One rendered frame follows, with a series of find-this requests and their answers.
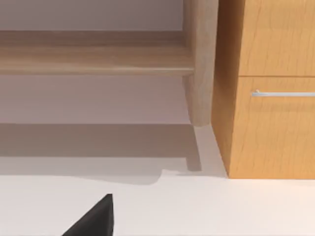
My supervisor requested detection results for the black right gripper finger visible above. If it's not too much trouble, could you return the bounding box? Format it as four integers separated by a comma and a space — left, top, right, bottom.
61, 193, 115, 236

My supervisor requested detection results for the pale wooden open shelf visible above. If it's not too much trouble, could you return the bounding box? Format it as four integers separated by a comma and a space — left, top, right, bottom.
0, 0, 219, 128

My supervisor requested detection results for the orange wooden cupboard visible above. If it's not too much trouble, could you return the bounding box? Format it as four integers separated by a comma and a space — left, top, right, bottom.
211, 0, 315, 179

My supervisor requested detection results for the orange wooden drawer front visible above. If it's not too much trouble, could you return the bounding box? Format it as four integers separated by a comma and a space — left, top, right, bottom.
238, 0, 315, 77
228, 76, 315, 179

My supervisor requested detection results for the long metal handle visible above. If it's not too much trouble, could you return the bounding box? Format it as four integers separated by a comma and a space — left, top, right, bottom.
251, 89, 315, 97

